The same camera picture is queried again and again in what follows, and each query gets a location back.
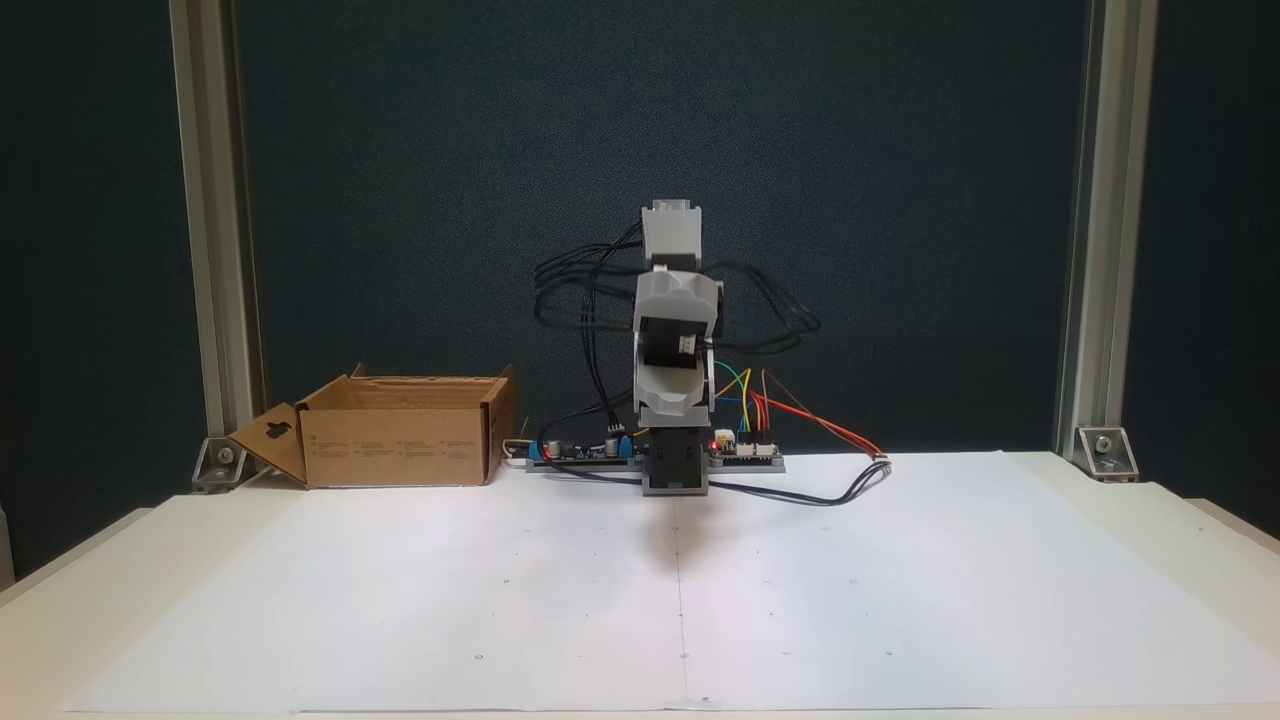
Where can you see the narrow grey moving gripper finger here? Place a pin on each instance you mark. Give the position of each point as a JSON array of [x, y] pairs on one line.
[[710, 375]]

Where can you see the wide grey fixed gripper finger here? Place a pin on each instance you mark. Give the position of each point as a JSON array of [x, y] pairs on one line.
[[670, 395]]

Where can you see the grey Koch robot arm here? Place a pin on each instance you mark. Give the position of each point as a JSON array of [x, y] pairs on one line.
[[670, 235]]

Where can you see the circuit board with white connectors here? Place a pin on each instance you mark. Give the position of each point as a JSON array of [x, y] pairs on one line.
[[745, 452]]

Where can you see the blue circuit board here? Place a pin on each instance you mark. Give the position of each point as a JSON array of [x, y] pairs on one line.
[[585, 452]]

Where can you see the brown cardboard box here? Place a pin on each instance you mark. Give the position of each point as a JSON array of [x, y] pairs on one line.
[[400, 440]]

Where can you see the metal corner bracket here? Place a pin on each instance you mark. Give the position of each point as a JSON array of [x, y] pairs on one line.
[[222, 465], [1105, 452]]

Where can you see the aluminium frame post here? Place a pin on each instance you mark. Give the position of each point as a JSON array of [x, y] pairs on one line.
[[215, 200], [1105, 200]]

